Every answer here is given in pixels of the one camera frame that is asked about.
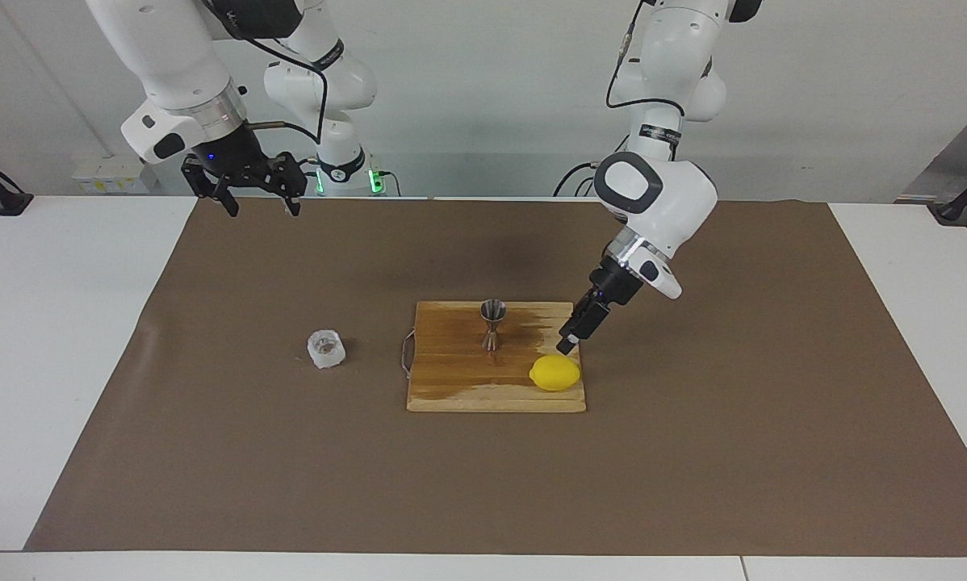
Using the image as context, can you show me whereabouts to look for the brown table mat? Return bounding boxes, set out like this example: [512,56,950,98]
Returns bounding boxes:
[25,198,967,558]

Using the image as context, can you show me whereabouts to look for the black left base cables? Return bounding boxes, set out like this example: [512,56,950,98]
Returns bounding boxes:
[554,160,613,197]

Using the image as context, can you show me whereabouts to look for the black right base cables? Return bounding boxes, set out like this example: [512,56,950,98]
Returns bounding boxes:
[294,157,401,197]

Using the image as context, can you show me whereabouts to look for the small clear plastic cup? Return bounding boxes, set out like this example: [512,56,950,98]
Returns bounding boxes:
[307,328,347,370]

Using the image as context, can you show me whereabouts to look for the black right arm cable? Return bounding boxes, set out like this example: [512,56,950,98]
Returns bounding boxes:
[205,0,329,146]

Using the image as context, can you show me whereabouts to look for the yellow lemon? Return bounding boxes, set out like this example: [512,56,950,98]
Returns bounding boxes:
[530,354,582,393]

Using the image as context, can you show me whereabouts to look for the wooden cutting board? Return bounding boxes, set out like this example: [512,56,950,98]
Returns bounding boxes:
[401,301,588,414]

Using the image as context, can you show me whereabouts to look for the black base cables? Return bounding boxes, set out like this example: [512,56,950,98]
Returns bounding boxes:
[554,160,613,197]
[294,157,401,197]

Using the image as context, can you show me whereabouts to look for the steel double jigger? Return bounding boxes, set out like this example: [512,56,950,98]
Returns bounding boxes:
[480,299,509,353]

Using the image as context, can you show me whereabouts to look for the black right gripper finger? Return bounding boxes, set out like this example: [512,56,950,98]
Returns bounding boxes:
[181,157,240,217]
[272,152,308,217]

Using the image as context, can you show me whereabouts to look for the white wall socket boxes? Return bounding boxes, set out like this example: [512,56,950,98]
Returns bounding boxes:
[72,156,159,194]

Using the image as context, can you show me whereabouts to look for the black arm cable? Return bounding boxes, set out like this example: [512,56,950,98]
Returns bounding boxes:
[606,0,686,111]
[205,0,329,146]

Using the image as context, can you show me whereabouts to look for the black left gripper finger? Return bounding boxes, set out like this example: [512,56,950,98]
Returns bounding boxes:
[556,321,591,356]

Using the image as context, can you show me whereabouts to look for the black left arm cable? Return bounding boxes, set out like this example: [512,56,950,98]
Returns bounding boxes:
[606,0,686,111]

